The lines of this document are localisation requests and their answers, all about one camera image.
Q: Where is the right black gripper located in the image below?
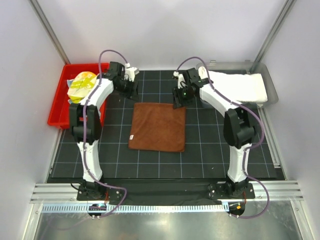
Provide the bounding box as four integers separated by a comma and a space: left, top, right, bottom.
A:
172, 84, 196, 110

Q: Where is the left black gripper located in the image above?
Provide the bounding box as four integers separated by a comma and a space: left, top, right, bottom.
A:
115, 77, 140, 101

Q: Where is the brown towel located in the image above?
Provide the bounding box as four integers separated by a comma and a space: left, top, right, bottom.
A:
128, 102, 187, 153

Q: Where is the yellow green patterned towel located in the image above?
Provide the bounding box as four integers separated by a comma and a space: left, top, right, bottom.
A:
67, 71, 97, 104

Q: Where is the white towel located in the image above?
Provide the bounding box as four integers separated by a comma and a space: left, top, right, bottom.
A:
198, 66, 268, 104

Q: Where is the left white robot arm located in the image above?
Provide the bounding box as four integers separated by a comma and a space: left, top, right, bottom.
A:
69, 61, 139, 201

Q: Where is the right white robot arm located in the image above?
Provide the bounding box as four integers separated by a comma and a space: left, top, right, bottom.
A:
172, 68, 256, 198

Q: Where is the clear plastic container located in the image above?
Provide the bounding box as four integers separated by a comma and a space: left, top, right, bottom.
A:
196, 61, 279, 114

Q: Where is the red plastic bin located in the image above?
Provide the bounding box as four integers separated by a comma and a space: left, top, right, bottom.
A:
47, 63, 99, 130

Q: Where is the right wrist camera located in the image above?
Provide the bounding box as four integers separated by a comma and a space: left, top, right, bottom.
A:
173, 71, 187, 89

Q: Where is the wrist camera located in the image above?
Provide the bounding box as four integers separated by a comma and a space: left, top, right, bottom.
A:
124, 62, 140, 82
173, 71, 187, 89

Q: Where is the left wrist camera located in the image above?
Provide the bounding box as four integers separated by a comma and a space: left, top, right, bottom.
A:
124, 62, 140, 82

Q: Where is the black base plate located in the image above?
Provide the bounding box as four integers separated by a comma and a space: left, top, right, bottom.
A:
74, 178, 255, 206

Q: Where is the slotted cable duct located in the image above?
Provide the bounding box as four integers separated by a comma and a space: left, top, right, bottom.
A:
41, 202, 229, 214

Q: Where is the left aluminium frame post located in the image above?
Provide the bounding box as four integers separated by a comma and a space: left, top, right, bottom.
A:
28, 0, 71, 65

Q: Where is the aluminium frame post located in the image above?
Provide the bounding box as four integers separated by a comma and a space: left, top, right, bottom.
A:
28, 0, 71, 65
250, 0, 297, 72

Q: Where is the aluminium rail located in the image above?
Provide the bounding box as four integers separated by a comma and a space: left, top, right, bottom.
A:
29, 180, 304, 204

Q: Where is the right aluminium frame post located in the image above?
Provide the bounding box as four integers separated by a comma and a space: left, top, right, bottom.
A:
250, 0, 297, 72

